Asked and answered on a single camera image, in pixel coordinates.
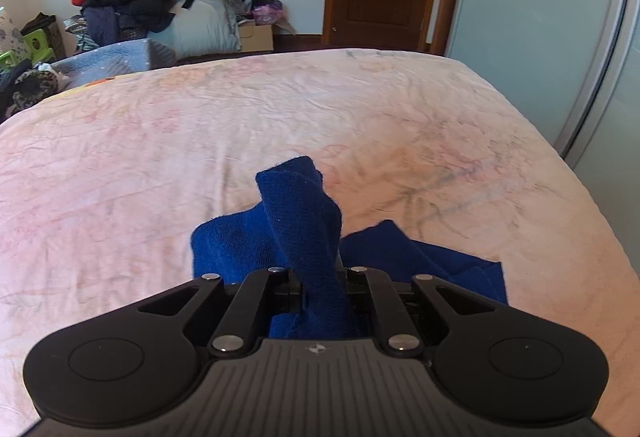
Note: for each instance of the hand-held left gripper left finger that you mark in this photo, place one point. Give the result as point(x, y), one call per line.
point(287, 292)

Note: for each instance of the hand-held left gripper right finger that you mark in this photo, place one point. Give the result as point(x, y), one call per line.
point(357, 292)

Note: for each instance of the blue knit garment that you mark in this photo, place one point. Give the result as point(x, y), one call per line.
point(300, 217)

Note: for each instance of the pink bed sheet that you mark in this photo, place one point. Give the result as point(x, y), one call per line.
point(150, 167)

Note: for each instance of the cardboard box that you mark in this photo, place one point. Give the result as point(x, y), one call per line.
point(257, 39)

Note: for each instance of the light blue bedding bundle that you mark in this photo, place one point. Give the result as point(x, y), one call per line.
point(200, 32)

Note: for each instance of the purple floral bag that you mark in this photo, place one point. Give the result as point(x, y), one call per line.
point(267, 13)

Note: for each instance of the light blue knitted blanket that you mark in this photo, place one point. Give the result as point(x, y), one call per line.
point(110, 62)

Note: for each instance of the frosted sliding wardrobe door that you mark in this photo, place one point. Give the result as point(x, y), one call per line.
point(525, 17)

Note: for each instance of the leopard print cloth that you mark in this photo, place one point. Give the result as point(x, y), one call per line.
point(35, 87)

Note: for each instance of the green plastic stool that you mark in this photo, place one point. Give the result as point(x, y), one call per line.
point(37, 42)

